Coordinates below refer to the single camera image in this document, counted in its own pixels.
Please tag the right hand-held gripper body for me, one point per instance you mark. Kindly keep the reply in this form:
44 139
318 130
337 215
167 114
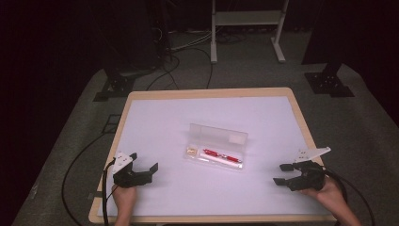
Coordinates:
309 180

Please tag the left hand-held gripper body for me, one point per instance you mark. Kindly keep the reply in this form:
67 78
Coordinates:
128 178

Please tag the clear plastic pencil case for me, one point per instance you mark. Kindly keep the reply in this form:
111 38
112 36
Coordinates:
216 136

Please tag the white metal stand frame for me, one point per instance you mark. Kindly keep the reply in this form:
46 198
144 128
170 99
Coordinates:
247 18

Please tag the wooden table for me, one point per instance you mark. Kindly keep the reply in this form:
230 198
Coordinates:
204 93

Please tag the black stand base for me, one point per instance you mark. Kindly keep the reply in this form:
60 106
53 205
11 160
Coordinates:
329 83
114 89

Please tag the person's left hand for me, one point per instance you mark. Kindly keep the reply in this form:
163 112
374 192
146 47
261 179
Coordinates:
124 198

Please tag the white pen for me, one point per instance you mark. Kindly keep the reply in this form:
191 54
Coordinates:
219 160

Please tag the small beige eraser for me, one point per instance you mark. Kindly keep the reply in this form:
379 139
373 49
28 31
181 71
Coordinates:
192 150

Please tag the person's right hand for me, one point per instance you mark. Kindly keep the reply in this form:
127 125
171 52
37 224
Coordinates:
329 194

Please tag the white table mat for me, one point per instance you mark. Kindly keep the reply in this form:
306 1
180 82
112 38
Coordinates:
175 116

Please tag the red pen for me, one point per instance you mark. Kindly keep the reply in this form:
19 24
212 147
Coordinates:
221 155

